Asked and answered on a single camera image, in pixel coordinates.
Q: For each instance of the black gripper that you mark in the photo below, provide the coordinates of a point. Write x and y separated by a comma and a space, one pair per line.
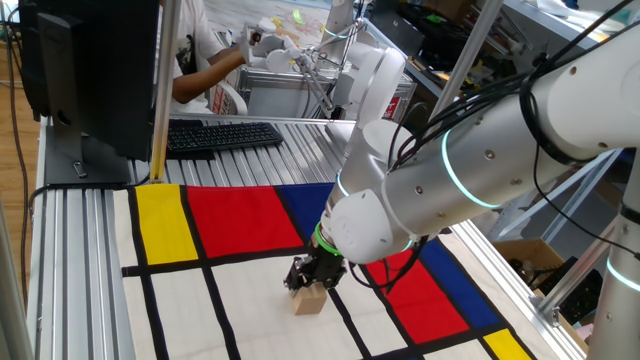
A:
325, 265

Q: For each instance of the light wooden cube block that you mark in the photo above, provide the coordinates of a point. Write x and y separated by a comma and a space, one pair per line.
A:
309, 300

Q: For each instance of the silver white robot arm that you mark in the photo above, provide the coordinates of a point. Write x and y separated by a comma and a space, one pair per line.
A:
475, 170

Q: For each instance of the bare person forearm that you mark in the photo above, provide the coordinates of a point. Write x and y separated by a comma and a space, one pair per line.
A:
210, 75

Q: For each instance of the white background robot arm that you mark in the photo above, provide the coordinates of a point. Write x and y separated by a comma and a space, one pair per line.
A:
340, 15

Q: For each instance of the colour block patterned cloth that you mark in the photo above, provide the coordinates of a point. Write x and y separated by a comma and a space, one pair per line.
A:
225, 300

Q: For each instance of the black computer keyboard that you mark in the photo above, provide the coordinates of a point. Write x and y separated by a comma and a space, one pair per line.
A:
222, 136

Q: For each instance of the silver metal case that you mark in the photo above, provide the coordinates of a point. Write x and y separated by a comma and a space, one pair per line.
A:
280, 97

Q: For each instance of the white plastic chair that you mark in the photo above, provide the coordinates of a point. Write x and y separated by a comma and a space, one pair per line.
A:
232, 100

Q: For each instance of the white haptic control device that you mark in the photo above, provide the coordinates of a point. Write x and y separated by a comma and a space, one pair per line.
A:
372, 85

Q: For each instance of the brown cardboard box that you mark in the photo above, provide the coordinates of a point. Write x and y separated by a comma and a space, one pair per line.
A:
525, 250

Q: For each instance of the small wooden box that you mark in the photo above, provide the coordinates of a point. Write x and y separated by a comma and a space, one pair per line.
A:
289, 34

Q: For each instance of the black plastic crate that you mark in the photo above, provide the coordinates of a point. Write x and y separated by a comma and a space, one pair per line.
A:
572, 295

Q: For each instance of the black equipment case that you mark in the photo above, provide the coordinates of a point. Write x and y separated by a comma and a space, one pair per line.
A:
425, 30

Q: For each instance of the grey metal shelf rack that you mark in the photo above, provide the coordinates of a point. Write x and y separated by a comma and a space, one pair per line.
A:
575, 195

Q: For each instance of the person in white t-shirt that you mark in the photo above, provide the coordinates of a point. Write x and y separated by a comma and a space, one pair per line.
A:
192, 30

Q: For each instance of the black computer monitor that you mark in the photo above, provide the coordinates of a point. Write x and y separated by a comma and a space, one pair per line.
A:
100, 75

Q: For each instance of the aluminium frame post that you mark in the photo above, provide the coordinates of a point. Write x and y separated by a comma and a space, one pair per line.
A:
165, 90
467, 50
577, 272

